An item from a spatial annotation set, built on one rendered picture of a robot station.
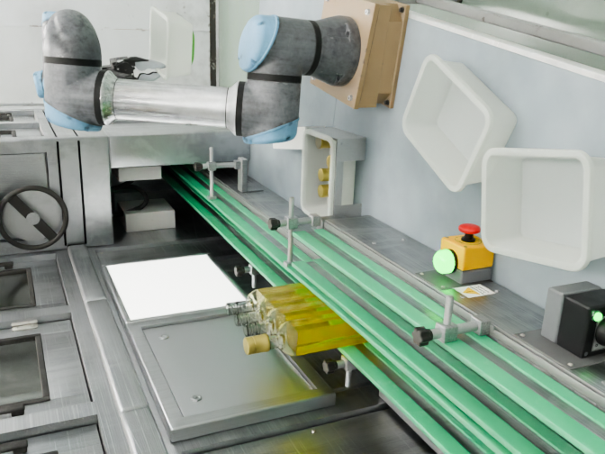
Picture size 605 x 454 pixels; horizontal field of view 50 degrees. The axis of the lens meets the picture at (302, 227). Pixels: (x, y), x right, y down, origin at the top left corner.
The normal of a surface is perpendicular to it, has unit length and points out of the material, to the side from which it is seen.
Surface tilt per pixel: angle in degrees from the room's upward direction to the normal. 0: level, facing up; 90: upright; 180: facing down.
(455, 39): 0
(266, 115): 66
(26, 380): 90
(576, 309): 0
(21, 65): 90
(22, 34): 90
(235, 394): 90
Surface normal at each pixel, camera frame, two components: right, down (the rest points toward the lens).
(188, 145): 0.41, 0.29
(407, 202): -0.91, 0.10
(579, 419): 0.04, -0.95
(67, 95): 0.02, 0.22
